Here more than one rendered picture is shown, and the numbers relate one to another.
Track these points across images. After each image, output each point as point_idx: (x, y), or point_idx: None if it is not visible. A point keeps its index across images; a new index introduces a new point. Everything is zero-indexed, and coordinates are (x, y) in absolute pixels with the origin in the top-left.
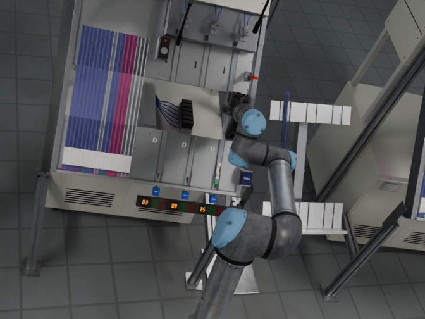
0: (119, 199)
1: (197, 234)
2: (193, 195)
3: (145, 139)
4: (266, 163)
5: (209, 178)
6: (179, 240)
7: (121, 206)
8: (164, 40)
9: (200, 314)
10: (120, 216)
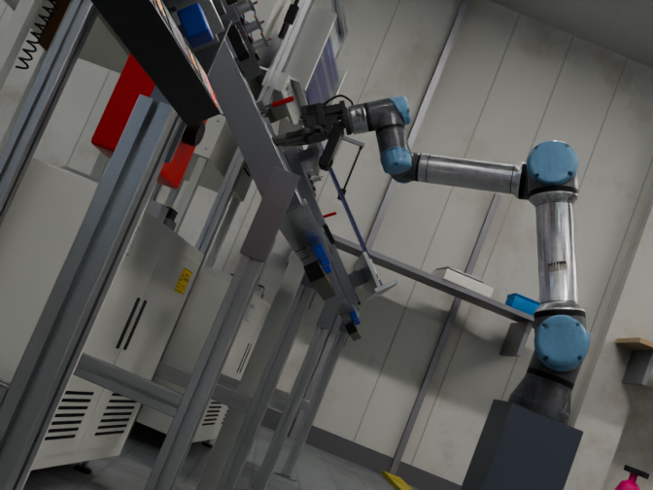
0: (92, 405)
1: (121, 478)
2: (151, 371)
3: None
4: (412, 163)
5: None
6: (127, 489)
7: (85, 429)
8: (238, 30)
9: (570, 283)
10: (43, 482)
